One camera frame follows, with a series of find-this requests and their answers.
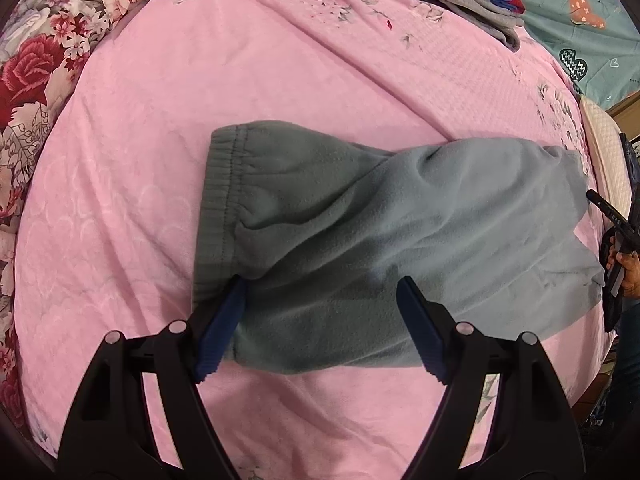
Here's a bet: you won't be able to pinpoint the teal printed blanket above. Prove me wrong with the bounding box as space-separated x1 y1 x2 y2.
515 0 640 103

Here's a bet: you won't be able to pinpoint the floral quilt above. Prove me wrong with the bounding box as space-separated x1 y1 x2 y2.
0 0 201 431

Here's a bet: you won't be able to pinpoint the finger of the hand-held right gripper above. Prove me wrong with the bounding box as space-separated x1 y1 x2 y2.
586 189 640 243

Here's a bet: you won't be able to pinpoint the grey fleece pants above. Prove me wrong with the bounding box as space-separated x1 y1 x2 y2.
192 120 607 375

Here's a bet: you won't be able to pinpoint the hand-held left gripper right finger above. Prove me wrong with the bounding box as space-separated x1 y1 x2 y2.
396 276 587 480

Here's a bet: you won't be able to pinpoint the pink bedsheet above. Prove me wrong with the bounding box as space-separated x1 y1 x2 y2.
12 0 618 480

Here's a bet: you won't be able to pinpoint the person's right hand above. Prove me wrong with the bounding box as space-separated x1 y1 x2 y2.
606 251 640 301

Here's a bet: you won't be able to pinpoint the beige quilted mattress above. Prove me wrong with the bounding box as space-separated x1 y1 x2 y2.
580 95 631 221

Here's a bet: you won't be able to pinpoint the wooden furniture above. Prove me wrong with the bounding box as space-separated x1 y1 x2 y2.
605 91 640 136

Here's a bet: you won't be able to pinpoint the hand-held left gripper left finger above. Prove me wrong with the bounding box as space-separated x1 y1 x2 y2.
56 276 248 480

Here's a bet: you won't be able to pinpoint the person's dark clothing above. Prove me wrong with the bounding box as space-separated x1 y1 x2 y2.
580 300 640 453

